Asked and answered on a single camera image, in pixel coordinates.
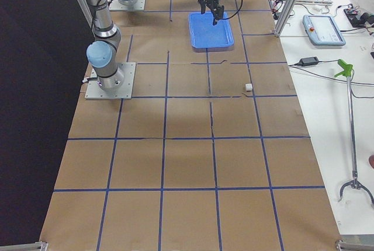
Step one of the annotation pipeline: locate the robot teach pendant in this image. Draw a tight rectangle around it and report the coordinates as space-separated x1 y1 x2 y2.
302 15 346 47

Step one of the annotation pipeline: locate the green handled reacher grabber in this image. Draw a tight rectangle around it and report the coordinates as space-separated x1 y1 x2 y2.
334 59 373 207

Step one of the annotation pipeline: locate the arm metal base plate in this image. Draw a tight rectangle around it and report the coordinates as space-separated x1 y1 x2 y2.
85 62 136 100
109 0 146 12

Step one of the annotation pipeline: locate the white block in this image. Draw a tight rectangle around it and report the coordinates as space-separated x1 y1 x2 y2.
244 83 253 92

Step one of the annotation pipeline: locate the black power adapter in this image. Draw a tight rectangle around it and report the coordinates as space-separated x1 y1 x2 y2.
299 57 320 67

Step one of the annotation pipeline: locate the aluminium frame post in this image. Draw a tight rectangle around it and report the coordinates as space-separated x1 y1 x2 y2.
274 0 296 37

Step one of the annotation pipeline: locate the blue plastic tray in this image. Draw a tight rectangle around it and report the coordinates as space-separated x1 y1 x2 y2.
188 12 234 50

